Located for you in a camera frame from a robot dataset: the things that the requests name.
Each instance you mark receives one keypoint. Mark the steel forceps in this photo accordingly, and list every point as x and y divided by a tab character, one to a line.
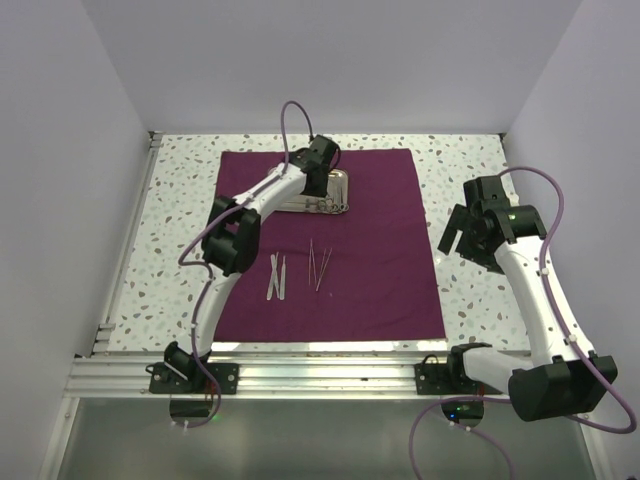
340	185

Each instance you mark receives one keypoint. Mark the purple cloth wrap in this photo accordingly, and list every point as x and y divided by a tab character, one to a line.
380	283

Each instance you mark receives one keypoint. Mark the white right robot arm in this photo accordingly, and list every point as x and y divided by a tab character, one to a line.
563	375

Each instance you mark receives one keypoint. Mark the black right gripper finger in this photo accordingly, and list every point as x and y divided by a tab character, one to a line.
488	260
457	222

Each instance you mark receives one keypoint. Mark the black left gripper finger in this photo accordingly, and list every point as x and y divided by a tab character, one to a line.
313	188
323	180

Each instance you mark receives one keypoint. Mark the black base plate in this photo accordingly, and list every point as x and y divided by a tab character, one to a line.
222	378
435	377

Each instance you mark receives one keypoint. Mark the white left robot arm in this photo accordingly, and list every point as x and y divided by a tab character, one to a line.
228	247

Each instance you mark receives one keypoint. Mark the aluminium frame rail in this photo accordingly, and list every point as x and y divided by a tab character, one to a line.
336	376

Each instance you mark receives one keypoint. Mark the steel instrument tray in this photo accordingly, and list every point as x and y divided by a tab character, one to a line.
306	204

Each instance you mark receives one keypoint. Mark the thin pointed steel tweezers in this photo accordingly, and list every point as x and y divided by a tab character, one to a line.
323	266

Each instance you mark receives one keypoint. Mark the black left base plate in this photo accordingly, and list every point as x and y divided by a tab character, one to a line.
222	378

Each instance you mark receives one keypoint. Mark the steel surgical scissors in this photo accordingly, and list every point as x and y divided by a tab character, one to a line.
326	206

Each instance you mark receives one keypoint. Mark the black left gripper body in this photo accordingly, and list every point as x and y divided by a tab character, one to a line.
320	190

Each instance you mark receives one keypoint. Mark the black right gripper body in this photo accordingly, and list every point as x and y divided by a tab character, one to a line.
469	235

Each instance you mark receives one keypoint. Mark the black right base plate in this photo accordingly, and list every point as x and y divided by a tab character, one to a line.
435	377

